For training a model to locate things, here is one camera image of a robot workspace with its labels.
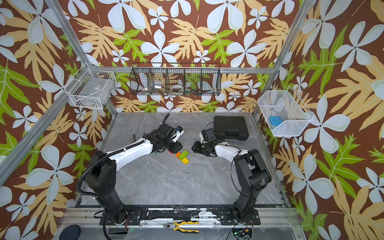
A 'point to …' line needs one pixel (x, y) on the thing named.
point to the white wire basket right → (284, 113)
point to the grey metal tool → (134, 138)
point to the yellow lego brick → (185, 160)
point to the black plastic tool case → (230, 127)
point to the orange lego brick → (177, 154)
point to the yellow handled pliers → (174, 226)
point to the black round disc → (70, 232)
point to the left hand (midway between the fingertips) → (180, 143)
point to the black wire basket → (177, 78)
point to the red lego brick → (170, 152)
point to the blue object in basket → (275, 120)
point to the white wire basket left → (91, 88)
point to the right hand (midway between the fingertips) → (193, 148)
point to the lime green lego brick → (183, 154)
